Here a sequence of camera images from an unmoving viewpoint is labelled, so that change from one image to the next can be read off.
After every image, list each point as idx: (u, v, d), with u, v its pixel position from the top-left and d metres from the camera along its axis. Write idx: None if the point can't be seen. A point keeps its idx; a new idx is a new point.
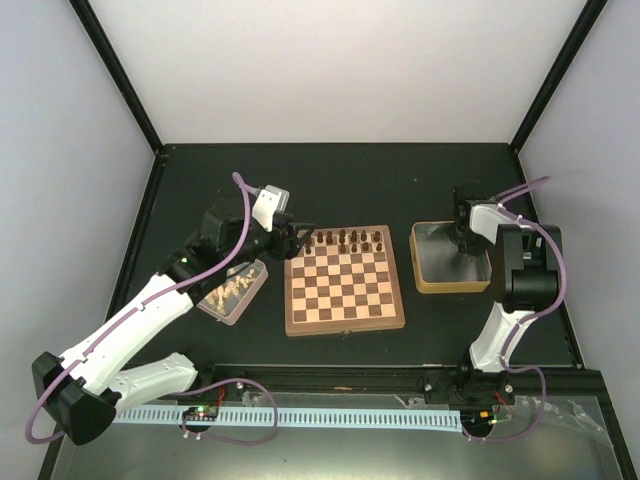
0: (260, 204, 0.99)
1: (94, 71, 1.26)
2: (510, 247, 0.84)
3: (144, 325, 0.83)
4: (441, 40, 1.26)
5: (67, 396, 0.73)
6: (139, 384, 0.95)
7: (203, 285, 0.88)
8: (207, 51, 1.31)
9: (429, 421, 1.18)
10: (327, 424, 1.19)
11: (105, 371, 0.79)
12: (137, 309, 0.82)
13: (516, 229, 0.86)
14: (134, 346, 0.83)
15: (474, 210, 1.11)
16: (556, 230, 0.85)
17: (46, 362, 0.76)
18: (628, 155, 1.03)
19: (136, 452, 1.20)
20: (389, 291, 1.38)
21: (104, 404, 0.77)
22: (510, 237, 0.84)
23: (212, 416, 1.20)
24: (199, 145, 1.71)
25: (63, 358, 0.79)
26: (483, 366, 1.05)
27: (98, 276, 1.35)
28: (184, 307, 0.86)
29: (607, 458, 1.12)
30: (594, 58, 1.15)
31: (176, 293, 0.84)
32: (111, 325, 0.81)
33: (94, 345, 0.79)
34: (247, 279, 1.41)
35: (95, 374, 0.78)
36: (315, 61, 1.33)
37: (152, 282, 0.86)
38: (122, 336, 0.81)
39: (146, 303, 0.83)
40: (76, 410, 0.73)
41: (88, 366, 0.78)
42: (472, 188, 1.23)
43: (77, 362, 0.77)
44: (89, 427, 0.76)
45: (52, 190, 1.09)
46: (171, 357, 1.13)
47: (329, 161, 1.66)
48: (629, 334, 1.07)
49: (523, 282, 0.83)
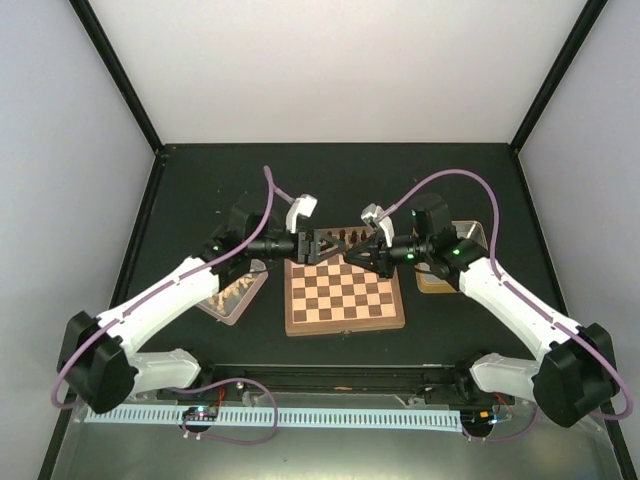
0: (296, 210, 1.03)
1: (94, 71, 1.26)
2: (565, 379, 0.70)
3: (175, 301, 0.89)
4: (441, 40, 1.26)
5: (100, 352, 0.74)
6: (153, 367, 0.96)
7: (230, 272, 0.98)
8: (206, 52, 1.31)
9: (429, 421, 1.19)
10: (327, 424, 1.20)
11: (139, 334, 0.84)
12: (173, 282, 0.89)
13: (561, 355, 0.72)
14: (164, 318, 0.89)
15: (463, 277, 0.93)
16: (598, 328, 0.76)
17: (82, 321, 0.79)
18: (629, 154, 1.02)
19: (135, 452, 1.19)
20: (389, 291, 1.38)
21: (128, 369, 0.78)
22: (564, 369, 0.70)
23: (212, 416, 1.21)
24: (199, 145, 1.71)
25: (101, 318, 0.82)
26: (486, 388, 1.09)
27: (98, 277, 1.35)
28: (210, 290, 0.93)
29: (607, 458, 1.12)
30: (595, 57, 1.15)
31: (208, 274, 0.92)
32: (146, 294, 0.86)
33: (131, 308, 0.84)
34: (247, 279, 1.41)
35: (131, 334, 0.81)
36: (313, 61, 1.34)
37: (185, 264, 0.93)
38: (157, 306, 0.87)
39: (182, 279, 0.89)
40: (110, 366, 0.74)
41: (125, 327, 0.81)
42: (440, 220, 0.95)
43: (116, 321, 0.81)
44: (111, 388, 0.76)
45: (51, 190, 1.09)
46: (176, 351, 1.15)
47: (329, 160, 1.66)
48: (627, 334, 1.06)
49: (588, 408, 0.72)
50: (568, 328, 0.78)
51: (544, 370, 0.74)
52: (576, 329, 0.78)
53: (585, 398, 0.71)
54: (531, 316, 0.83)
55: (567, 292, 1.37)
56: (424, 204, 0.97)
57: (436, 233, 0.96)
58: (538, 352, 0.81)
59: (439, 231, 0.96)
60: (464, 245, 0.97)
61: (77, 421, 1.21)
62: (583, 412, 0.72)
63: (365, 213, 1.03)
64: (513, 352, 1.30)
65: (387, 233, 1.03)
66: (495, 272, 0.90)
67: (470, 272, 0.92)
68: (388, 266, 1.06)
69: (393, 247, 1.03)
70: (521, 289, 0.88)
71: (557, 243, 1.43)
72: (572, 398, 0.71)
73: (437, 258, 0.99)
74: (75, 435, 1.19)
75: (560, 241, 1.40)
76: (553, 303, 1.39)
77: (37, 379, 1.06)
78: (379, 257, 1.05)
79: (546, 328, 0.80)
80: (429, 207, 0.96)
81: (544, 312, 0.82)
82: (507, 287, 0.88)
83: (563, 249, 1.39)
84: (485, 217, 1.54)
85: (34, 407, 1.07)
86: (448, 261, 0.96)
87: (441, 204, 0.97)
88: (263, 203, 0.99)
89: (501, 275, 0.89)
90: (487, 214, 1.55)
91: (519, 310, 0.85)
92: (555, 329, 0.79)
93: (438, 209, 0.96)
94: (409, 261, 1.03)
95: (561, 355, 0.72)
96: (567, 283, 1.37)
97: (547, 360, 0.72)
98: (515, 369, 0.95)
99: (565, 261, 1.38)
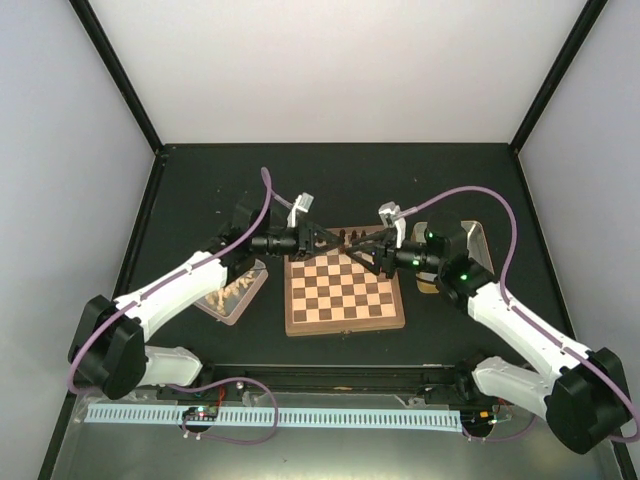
0: (295, 207, 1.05)
1: (94, 70, 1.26)
2: (577, 405, 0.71)
3: (188, 289, 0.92)
4: (440, 41, 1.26)
5: (119, 333, 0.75)
6: (160, 360, 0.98)
7: (237, 268, 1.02)
8: (206, 52, 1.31)
9: (429, 421, 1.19)
10: (327, 424, 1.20)
11: (153, 317, 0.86)
12: (187, 271, 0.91)
13: (572, 379, 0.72)
14: (176, 305, 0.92)
15: (472, 302, 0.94)
16: (607, 353, 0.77)
17: (100, 304, 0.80)
18: (629, 154, 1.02)
19: (135, 452, 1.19)
20: (389, 291, 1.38)
21: (142, 350, 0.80)
22: (576, 395, 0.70)
23: (212, 416, 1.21)
24: (200, 145, 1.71)
25: (117, 301, 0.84)
26: (487, 389, 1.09)
27: (98, 276, 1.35)
28: (220, 281, 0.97)
29: (607, 458, 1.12)
30: (594, 58, 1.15)
31: (218, 265, 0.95)
32: (162, 281, 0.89)
33: (148, 292, 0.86)
34: (247, 279, 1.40)
35: (148, 317, 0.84)
36: (313, 62, 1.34)
37: (195, 254, 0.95)
38: (170, 293, 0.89)
39: (194, 268, 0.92)
40: (128, 346, 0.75)
41: (142, 309, 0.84)
42: (457, 245, 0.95)
43: (134, 304, 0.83)
44: (126, 370, 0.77)
45: (52, 190, 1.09)
46: (182, 349, 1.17)
47: (329, 161, 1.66)
48: (626, 333, 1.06)
49: (602, 433, 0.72)
50: (578, 353, 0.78)
51: (555, 393, 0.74)
52: (586, 354, 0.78)
53: (599, 424, 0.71)
54: (541, 342, 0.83)
55: (567, 293, 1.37)
56: (443, 229, 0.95)
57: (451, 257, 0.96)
58: (549, 377, 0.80)
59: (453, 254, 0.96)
60: (476, 271, 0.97)
61: (77, 421, 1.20)
62: (597, 435, 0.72)
63: (383, 210, 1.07)
64: (513, 353, 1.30)
65: (398, 235, 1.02)
66: (503, 298, 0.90)
67: (480, 296, 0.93)
68: (391, 267, 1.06)
69: (400, 250, 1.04)
70: (529, 314, 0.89)
71: (557, 243, 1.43)
72: (585, 424, 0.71)
73: (445, 280, 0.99)
74: (75, 435, 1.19)
75: (560, 241, 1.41)
76: (554, 303, 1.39)
77: (35, 379, 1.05)
78: (384, 257, 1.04)
79: (556, 352, 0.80)
80: (449, 233, 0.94)
81: (554, 337, 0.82)
82: (516, 312, 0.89)
83: (563, 249, 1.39)
84: (485, 217, 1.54)
85: (34, 407, 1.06)
86: (458, 286, 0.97)
87: (461, 229, 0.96)
88: (258, 201, 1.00)
89: (509, 300, 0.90)
90: (487, 214, 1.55)
91: (530, 336, 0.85)
92: (565, 354, 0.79)
93: (457, 235, 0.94)
94: (413, 267, 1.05)
95: (571, 380, 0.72)
96: (567, 284, 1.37)
97: (557, 385, 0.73)
98: (523, 382, 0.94)
99: (565, 261, 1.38)
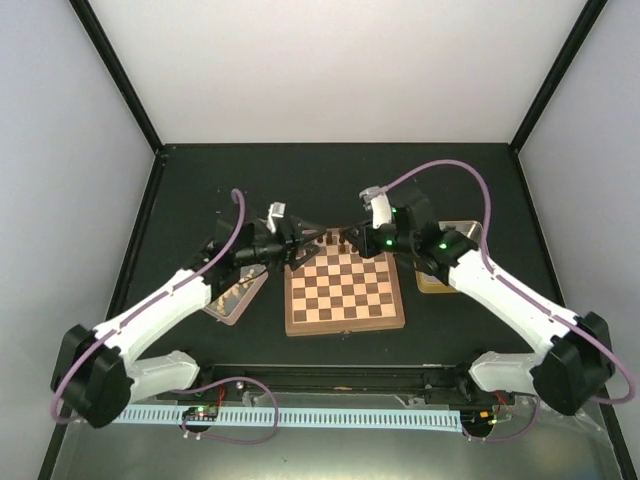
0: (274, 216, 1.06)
1: (94, 71, 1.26)
2: (569, 372, 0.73)
3: (171, 310, 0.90)
4: (440, 41, 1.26)
5: (100, 363, 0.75)
6: (148, 374, 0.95)
7: (221, 282, 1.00)
8: (207, 52, 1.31)
9: (429, 421, 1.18)
10: (326, 424, 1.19)
11: (135, 345, 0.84)
12: (167, 293, 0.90)
13: (564, 348, 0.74)
14: (158, 329, 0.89)
15: (452, 271, 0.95)
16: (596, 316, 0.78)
17: (78, 335, 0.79)
18: (630, 153, 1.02)
19: (136, 453, 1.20)
20: (389, 291, 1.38)
21: (124, 376, 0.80)
22: (569, 363, 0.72)
23: (212, 416, 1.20)
24: (200, 145, 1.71)
25: (97, 330, 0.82)
26: (488, 387, 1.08)
27: (98, 276, 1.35)
28: (203, 297, 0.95)
29: (607, 457, 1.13)
30: (595, 57, 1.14)
31: (200, 283, 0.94)
32: (142, 305, 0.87)
33: (129, 318, 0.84)
34: (247, 279, 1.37)
35: (129, 345, 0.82)
36: (314, 63, 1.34)
37: (177, 273, 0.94)
38: (151, 316, 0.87)
39: (175, 289, 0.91)
40: (110, 376, 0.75)
41: (123, 337, 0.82)
42: (421, 214, 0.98)
43: (113, 333, 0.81)
44: (109, 398, 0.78)
45: (51, 190, 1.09)
46: (174, 353, 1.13)
47: (327, 161, 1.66)
48: (627, 332, 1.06)
49: (588, 395, 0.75)
50: (566, 319, 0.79)
51: (547, 361, 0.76)
52: (573, 318, 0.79)
53: (586, 387, 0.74)
54: (527, 310, 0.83)
55: (567, 292, 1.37)
56: (403, 199, 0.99)
57: (420, 227, 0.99)
58: (536, 346, 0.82)
59: (421, 225, 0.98)
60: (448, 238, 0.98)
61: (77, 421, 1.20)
62: (585, 398, 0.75)
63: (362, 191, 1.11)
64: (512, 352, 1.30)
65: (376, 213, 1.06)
66: (487, 267, 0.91)
67: (462, 267, 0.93)
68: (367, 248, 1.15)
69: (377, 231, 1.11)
70: (513, 281, 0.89)
71: (557, 243, 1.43)
72: (576, 389, 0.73)
73: (423, 254, 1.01)
74: (76, 435, 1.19)
75: (560, 241, 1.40)
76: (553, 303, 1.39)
77: (34, 380, 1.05)
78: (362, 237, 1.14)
79: (544, 320, 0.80)
80: (410, 202, 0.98)
81: (541, 304, 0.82)
82: (500, 281, 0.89)
83: (563, 248, 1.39)
84: (485, 217, 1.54)
85: (34, 407, 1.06)
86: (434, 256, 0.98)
87: (421, 197, 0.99)
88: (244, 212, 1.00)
89: (494, 270, 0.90)
90: (487, 214, 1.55)
91: (516, 306, 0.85)
92: (553, 321, 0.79)
93: (417, 202, 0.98)
94: (387, 247, 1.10)
95: (564, 349, 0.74)
96: (567, 284, 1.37)
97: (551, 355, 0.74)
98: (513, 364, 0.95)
99: (564, 261, 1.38)
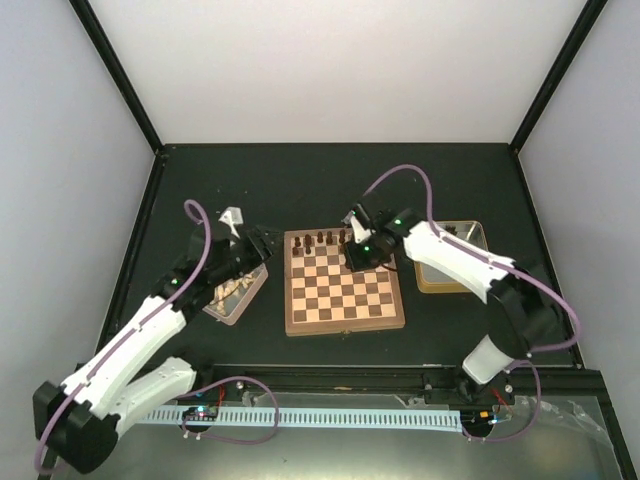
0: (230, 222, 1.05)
1: (94, 71, 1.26)
2: (508, 311, 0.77)
3: (143, 347, 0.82)
4: (440, 41, 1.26)
5: (72, 419, 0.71)
6: (137, 400, 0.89)
7: (194, 302, 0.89)
8: (207, 52, 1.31)
9: (429, 421, 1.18)
10: (326, 424, 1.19)
11: (109, 393, 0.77)
12: (135, 331, 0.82)
13: (503, 289, 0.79)
14: (133, 368, 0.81)
15: (406, 243, 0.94)
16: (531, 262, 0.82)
17: (48, 391, 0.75)
18: (630, 153, 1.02)
19: (136, 452, 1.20)
20: (389, 291, 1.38)
21: (104, 425, 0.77)
22: (507, 303, 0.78)
23: (212, 416, 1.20)
24: (200, 145, 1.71)
25: (66, 385, 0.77)
26: (484, 379, 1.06)
27: (98, 276, 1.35)
28: (178, 324, 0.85)
29: (607, 458, 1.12)
30: (596, 56, 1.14)
31: (169, 310, 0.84)
32: (110, 349, 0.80)
33: (96, 368, 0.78)
34: (247, 279, 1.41)
35: (100, 394, 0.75)
36: (314, 63, 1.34)
37: (145, 305, 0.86)
38: (121, 358, 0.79)
39: (143, 324, 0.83)
40: (85, 431, 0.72)
41: (92, 389, 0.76)
42: (370, 205, 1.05)
43: (81, 386, 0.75)
44: (92, 447, 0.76)
45: (52, 190, 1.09)
46: (166, 362, 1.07)
47: (327, 161, 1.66)
48: (627, 332, 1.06)
49: (535, 336, 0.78)
50: (504, 264, 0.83)
51: (492, 305, 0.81)
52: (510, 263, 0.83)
53: (530, 327, 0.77)
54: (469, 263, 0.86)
55: (567, 292, 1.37)
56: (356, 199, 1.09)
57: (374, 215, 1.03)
58: (483, 295, 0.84)
59: (375, 213, 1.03)
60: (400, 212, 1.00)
61: None
62: (531, 338, 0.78)
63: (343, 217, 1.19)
64: None
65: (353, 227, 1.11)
66: (434, 232, 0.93)
67: (414, 237, 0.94)
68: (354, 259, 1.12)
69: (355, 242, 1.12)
70: (459, 241, 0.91)
71: (557, 243, 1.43)
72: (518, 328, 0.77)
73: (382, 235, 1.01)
74: None
75: (560, 241, 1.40)
76: None
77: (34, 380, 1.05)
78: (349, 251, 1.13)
79: (484, 269, 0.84)
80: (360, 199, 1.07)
81: (481, 256, 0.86)
82: (447, 242, 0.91)
83: (563, 248, 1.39)
84: (486, 217, 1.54)
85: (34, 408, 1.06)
86: (390, 231, 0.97)
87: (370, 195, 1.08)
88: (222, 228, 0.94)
89: (440, 233, 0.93)
90: (487, 214, 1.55)
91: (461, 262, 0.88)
92: (493, 269, 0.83)
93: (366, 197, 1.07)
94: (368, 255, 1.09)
95: (502, 290, 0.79)
96: (567, 284, 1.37)
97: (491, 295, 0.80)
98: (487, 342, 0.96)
99: (564, 261, 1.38)
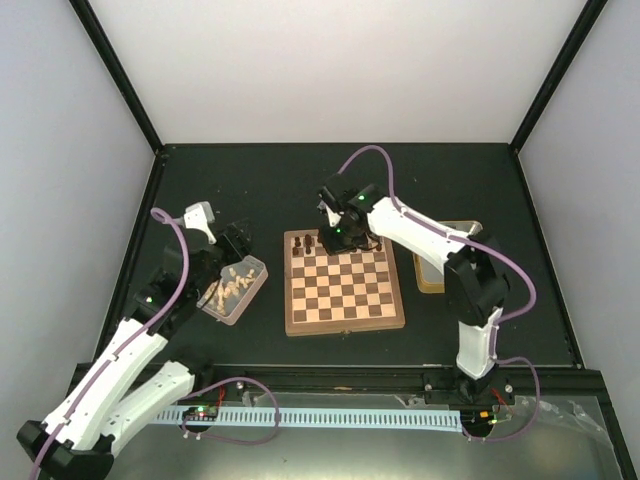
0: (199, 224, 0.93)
1: (94, 70, 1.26)
2: (465, 282, 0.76)
3: (123, 376, 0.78)
4: (440, 40, 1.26)
5: (57, 458, 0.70)
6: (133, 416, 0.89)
7: (173, 319, 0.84)
8: (207, 53, 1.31)
9: (429, 421, 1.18)
10: (326, 424, 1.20)
11: (93, 427, 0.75)
12: (111, 361, 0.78)
13: (458, 261, 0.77)
14: (115, 396, 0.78)
15: (370, 218, 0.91)
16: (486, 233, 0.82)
17: (29, 430, 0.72)
18: (630, 152, 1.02)
19: (137, 452, 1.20)
20: (389, 291, 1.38)
21: (96, 455, 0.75)
22: (464, 275, 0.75)
23: (212, 416, 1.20)
24: (200, 145, 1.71)
25: (47, 422, 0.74)
26: (481, 372, 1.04)
27: (98, 275, 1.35)
28: (159, 344, 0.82)
29: (608, 458, 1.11)
30: (596, 55, 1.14)
31: (147, 334, 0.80)
32: (87, 381, 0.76)
33: (74, 404, 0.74)
34: (247, 279, 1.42)
35: (83, 431, 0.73)
36: (314, 63, 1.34)
37: (119, 329, 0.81)
38: (101, 390, 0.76)
39: (119, 353, 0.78)
40: (72, 468, 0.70)
41: (73, 427, 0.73)
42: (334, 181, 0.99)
43: (61, 425, 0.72)
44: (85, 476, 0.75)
45: (52, 190, 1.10)
46: (164, 367, 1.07)
47: (328, 161, 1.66)
48: (627, 331, 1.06)
49: (488, 304, 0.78)
50: (462, 238, 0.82)
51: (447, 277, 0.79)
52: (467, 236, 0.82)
53: (484, 295, 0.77)
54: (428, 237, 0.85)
55: (567, 292, 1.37)
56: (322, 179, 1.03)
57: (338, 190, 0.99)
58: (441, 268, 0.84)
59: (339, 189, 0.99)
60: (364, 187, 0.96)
61: None
62: (485, 307, 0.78)
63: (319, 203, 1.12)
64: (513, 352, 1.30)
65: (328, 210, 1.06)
66: (395, 206, 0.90)
67: (376, 213, 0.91)
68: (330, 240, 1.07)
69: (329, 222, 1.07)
70: (419, 215, 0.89)
71: (557, 243, 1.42)
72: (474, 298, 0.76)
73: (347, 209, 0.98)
74: None
75: (560, 241, 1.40)
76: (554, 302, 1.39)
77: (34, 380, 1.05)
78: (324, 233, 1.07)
79: (442, 242, 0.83)
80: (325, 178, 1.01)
81: (439, 229, 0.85)
82: (408, 217, 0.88)
83: (563, 247, 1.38)
84: (486, 217, 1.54)
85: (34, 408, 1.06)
86: (355, 206, 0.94)
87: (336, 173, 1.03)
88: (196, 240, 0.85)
89: (401, 207, 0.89)
90: (487, 214, 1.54)
91: (420, 236, 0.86)
92: (450, 242, 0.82)
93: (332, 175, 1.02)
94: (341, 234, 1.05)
95: (458, 262, 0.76)
96: (567, 283, 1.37)
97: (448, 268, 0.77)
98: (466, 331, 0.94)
99: (564, 260, 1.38)
